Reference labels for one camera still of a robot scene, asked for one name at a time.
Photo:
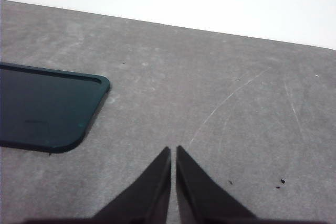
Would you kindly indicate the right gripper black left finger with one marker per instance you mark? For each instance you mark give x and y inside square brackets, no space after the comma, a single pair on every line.
[147,197]

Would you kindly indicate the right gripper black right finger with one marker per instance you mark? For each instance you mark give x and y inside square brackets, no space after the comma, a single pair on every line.
[199,197]

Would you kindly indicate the dark green rectangular tray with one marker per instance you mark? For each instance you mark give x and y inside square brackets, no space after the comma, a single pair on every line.
[47,108]

